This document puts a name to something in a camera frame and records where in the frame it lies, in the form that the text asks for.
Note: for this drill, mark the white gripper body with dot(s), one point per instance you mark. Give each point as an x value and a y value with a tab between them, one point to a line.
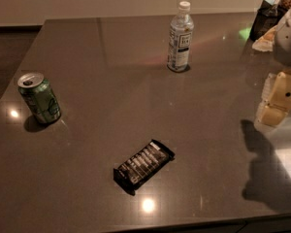
288	41

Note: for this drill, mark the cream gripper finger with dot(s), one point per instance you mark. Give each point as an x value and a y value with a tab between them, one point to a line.
276	99

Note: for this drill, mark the blue plastic water bottle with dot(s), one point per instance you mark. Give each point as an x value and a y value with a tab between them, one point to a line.
180	38

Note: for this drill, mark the green soda can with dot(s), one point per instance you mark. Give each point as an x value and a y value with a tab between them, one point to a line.
37	93

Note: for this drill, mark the crumpled white wrapper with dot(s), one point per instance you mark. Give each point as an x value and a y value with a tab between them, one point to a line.
266	42

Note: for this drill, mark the black bag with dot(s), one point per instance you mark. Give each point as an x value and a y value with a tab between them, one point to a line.
263	23

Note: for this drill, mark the black snack bar wrapper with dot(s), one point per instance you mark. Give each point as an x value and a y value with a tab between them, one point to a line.
143	165

